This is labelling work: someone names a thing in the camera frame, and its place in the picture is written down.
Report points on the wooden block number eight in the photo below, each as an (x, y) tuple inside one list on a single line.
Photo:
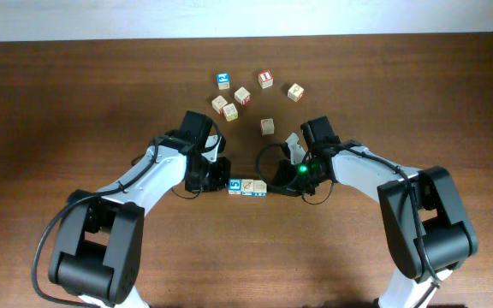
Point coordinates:
[(259, 188)]

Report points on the wooden block far right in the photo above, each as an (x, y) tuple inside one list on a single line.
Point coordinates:
[(295, 92)]

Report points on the plain wooden picture block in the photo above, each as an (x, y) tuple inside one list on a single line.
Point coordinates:
[(267, 126)]

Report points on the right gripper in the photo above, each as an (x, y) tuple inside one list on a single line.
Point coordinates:
[(284, 181)]

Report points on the wooden block yellow side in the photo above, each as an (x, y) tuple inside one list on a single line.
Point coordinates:
[(230, 112)]

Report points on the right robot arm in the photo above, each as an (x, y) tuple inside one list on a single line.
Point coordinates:
[(427, 229)]

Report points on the wooden leaf picture block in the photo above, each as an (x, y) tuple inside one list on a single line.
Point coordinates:
[(247, 187)]

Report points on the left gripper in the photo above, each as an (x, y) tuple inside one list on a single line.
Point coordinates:
[(219, 179)]

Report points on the blue top letter block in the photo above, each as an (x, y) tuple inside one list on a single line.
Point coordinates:
[(223, 81)]

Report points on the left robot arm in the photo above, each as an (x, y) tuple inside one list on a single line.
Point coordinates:
[(96, 257)]

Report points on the blue number five block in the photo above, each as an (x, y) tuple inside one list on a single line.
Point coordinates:
[(234, 186)]

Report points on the wooden block red side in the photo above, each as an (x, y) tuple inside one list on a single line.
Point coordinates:
[(242, 96)]

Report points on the wooden block left cluster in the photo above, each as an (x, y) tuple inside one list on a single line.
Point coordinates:
[(218, 103)]

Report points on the red top letter block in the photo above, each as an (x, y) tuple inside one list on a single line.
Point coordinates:
[(265, 79)]

